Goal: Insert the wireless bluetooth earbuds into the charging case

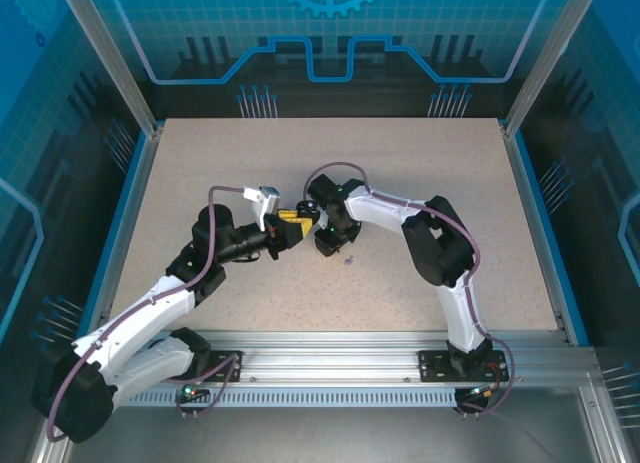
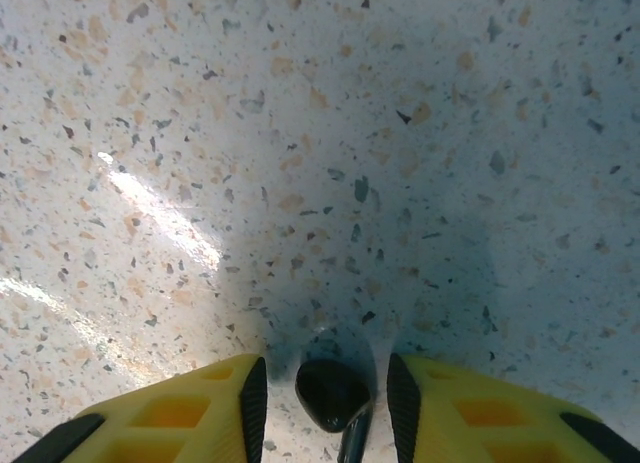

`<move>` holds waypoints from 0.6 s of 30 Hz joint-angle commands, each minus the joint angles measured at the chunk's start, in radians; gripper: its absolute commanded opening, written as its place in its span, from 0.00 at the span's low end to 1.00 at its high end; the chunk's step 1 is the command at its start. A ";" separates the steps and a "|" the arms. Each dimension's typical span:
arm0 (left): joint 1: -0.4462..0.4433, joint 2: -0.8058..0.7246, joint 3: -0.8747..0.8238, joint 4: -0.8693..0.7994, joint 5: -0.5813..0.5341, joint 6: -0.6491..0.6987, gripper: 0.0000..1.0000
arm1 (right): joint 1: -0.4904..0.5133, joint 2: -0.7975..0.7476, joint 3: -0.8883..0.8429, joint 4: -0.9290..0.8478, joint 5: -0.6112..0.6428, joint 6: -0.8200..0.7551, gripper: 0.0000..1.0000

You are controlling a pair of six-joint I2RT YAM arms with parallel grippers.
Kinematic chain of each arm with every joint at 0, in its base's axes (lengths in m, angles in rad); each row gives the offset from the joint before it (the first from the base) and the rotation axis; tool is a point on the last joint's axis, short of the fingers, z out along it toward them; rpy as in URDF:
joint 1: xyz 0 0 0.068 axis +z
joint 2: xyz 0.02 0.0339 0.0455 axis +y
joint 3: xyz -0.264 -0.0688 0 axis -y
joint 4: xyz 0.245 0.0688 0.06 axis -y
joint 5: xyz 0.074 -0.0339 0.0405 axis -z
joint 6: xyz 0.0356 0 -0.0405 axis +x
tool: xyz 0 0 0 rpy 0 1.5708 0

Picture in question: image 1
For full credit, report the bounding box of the small LED circuit board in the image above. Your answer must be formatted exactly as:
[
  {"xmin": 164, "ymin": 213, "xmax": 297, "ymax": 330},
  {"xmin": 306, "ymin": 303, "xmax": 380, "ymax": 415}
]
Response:
[
  {"xmin": 174, "ymin": 376, "xmax": 211, "ymax": 404},
  {"xmin": 457, "ymin": 381, "xmax": 501, "ymax": 402}
]

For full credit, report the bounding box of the steel bottom panel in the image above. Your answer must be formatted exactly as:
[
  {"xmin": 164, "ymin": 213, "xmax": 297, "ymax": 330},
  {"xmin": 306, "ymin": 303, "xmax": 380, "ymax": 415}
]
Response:
[{"xmin": 64, "ymin": 407, "xmax": 601, "ymax": 463}]

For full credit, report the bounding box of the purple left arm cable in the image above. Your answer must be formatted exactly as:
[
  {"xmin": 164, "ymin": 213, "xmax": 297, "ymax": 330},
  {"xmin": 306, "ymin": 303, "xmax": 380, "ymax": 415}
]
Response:
[{"xmin": 45, "ymin": 184, "xmax": 247, "ymax": 443}]

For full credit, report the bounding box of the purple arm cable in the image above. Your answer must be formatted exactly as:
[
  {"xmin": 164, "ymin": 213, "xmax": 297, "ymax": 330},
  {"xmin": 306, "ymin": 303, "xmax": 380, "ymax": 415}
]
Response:
[
  {"xmin": 303, "ymin": 161, "xmax": 516, "ymax": 419},
  {"xmin": 45, "ymin": 184, "xmax": 247, "ymax": 443}
]

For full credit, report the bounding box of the aluminium table side rail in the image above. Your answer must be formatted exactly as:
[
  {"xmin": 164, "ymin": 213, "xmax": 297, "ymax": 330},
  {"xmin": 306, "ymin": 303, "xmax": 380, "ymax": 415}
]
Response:
[
  {"xmin": 82, "ymin": 125, "xmax": 164, "ymax": 347},
  {"xmin": 502, "ymin": 125, "xmax": 582, "ymax": 347}
]

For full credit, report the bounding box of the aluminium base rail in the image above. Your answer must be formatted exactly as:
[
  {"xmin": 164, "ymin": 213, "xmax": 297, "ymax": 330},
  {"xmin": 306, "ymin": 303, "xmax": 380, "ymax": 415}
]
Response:
[{"xmin": 67, "ymin": 330, "xmax": 599, "ymax": 384}]

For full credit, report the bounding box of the slotted aluminium cable duct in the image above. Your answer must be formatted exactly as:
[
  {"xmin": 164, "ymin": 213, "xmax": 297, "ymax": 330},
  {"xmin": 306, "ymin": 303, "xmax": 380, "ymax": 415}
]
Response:
[{"xmin": 78, "ymin": 388, "xmax": 459, "ymax": 408}]

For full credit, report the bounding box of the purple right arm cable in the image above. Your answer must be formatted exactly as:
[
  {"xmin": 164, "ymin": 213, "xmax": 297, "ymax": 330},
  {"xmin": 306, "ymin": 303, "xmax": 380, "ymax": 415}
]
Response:
[{"xmin": 303, "ymin": 161, "xmax": 516, "ymax": 419}]

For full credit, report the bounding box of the aluminium frame post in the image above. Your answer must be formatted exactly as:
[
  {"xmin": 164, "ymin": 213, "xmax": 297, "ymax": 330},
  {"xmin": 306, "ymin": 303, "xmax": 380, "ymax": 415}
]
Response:
[
  {"xmin": 54, "ymin": 0, "xmax": 164, "ymax": 137},
  {"xmin": 503, "ymin": 0, "xmax": 592, "ymax": 134}
]

